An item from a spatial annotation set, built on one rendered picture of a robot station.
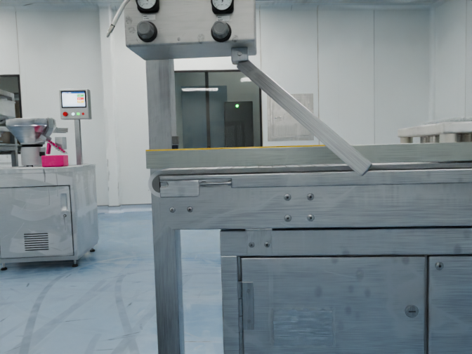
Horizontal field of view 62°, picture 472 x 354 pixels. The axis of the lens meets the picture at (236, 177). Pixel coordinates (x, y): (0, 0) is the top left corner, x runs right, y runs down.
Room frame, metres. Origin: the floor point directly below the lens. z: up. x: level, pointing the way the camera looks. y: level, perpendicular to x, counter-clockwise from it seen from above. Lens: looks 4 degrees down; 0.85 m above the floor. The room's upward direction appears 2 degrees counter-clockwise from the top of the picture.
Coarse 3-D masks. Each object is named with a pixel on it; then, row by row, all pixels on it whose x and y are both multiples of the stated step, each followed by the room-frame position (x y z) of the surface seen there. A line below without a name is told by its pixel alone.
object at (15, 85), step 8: (0, 80) 5.58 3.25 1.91; (8, 80) 5.59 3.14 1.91; (16, 80) 5.60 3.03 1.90; (0, 88) 5.58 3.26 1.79; (8, 88) 5.59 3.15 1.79; (16, 88) 5.60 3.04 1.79; (16, 96) 5.60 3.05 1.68; (16, 104) 5.60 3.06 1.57; (16, 112) 5.59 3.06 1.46; (8, 136) 5.59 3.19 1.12; (0, 152) 5.57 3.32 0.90; (8, 152) 5.58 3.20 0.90
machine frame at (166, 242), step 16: (160, 64) 0.99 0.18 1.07; (160, 80) 0.99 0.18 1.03; (160, 96) 0.99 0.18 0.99; (160, 112) 0.99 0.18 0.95; (160, 128) 0.99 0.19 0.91; (160, 144) 0.99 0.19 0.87; (176, 144) 1.04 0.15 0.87; (160, 208) 0.99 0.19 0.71; (160, 224) 0.99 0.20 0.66; (160, 240) 0.99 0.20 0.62; (176, 240) 1.00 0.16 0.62; (160, 256) 0.99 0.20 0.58; (176, 256) 0.99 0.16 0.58; (160, 272) 0.99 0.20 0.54; (176, 272) 0.99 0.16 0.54; (160, 288) 0.99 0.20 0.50; (176, 288) 0.99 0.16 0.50; (160, 304) 0.99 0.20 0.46; (176, 304) 0.99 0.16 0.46; (160, 320) 0.99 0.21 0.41; (176, 320) 0.99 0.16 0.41; (160, 336) 0.99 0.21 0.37; (176, 336) 0.99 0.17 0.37; (160, 352) 0.99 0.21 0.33; (176, 352) 0.99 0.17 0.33
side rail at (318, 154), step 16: (384, 144) 0.67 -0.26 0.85; (400, 144) 0.67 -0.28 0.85; (416, 144) 0.67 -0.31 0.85; (432, 144) 0.67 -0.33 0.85; (448, 144) 0.67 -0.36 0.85; (464, 144) 0.66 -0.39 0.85; (160, 160) 0.70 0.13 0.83; (176, 160) 0.70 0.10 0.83; (192, 160) 0.70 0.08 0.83; (208, 160) 0.69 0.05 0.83; (224, 160) 0.69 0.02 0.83; (240, 160) 0.69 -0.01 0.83; (256, 160) 0.69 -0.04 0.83; (272, 160) 0.69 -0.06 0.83; (288, 160) 0.68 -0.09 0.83; (304, 160) 0.68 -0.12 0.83; (320, 160) 0.68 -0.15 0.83; (336, 160) 0.68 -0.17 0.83; (384, 160) 0.67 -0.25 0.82; (400, 160) 0.67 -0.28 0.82; (416, 160) 0.67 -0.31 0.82; (432, 160) 0.67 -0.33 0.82; (448, 160) 0.67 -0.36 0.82; (464, 160) 0.66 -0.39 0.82
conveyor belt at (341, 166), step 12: (180, 168) 0.78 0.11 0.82; (192, 168) 0.77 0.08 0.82; (204, 168) 0.75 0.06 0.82; (216, 168) 0.74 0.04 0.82; (228, 168) 0.73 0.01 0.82; (240, 168) 0.71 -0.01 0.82; (252, 168) 0.71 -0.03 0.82; (264, 168) 0.71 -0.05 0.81; (276, 168) 0.70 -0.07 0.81; (288, 168) 0.70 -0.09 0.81; (300, 168) 0.70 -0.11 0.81; (312, 168) 0.70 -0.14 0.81; (324, 168) 0.70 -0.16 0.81; (336, 168) 0.70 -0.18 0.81; (348, 168) 0.69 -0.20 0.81; (372, 168) 0.69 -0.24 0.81; (384, 168) 0.69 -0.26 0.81; (396, 168) 0.69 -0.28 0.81; (408, 168) 0.69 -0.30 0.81; (420, 168) 0.69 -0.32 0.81; (156, 192) 0.72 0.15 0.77
